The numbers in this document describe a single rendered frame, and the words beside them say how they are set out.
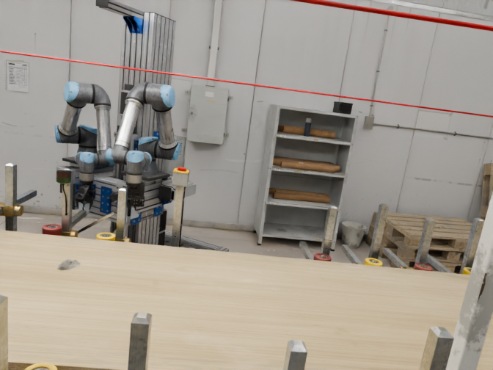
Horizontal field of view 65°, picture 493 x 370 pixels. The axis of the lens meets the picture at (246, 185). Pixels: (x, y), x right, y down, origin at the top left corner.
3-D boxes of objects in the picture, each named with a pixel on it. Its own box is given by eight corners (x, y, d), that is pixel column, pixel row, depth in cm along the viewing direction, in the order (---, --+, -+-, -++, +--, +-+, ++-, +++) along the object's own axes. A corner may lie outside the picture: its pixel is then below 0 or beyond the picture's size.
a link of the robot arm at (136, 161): (147, 151, 193) (140, 153, 185) (145, 172, 195) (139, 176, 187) (131, 149, 193) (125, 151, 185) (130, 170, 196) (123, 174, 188)
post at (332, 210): (312, 294, 201) (329, 204, 191) (319, 294, 201) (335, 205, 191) (314, 296, 198) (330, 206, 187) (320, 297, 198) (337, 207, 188)
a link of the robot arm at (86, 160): (92, 151, 220) (97, 154, 214) (92, 170, 223) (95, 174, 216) (78, 151, 216) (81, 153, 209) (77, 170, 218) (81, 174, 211)
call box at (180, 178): (173, 183, 186) (174, 167, 184) (188, 185, 186) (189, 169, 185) (172, 186, 179) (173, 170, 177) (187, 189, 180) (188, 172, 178)
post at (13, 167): (9, 260, 188) (9, 161, 177) (17, 260, 188) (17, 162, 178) (5, 263, 184) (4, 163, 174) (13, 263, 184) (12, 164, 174)
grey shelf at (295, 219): (252, 231, 480) (270, 103, 447) (323, 237, 492) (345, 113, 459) (257, 245, 437) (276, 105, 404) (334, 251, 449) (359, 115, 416)
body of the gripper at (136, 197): (144, 208, 194) (145, 184, 191) (125, 208, 190) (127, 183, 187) (141, 203, 200) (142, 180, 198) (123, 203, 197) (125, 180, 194)
